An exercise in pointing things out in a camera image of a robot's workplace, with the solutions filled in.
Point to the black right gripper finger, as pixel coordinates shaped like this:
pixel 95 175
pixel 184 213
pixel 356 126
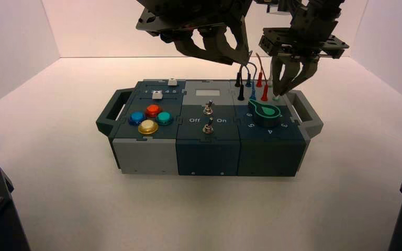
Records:
pixel 306 72
pixel 280 74

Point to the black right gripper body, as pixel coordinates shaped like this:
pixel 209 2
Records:
pixel 308 34

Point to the green rotary dial knob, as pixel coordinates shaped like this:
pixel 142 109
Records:
pixel 267 111

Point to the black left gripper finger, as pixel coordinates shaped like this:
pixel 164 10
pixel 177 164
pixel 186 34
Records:
pixel 242 41
pixel 215 48

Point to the green round push button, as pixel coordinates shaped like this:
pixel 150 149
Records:
pixel 164 118

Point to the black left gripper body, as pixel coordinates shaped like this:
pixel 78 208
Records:
pixel 187 17

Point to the orange round push button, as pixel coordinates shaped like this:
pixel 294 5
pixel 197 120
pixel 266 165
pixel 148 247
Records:
pixel 153 110

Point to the grey and teal task box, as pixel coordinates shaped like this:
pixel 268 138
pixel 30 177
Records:
pixel 208 152

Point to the silver toggle switch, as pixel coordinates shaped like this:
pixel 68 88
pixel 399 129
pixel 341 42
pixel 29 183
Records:
pixel 208 108
pixel 208 127

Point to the white slider knob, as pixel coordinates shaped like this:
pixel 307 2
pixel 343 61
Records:
pixel 157 94
pixel 172 82

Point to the blue round push button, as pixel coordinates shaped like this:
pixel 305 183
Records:
pixel 137 117

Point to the yellow round push button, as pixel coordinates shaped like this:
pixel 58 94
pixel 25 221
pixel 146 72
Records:
pixel 148 126

